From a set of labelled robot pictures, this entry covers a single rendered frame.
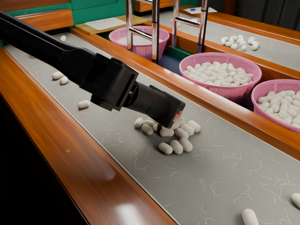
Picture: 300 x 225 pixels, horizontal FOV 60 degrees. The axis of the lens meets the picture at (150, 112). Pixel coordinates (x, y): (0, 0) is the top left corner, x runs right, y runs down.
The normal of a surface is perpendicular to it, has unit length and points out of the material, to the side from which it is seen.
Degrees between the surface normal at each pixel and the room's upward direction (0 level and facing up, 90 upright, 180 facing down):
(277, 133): 0
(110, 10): 90
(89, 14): 90
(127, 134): 0
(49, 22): 90
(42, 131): 0
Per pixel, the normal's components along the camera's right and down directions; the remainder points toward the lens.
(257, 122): 0.00, -0.82
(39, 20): 0.63, 0.44
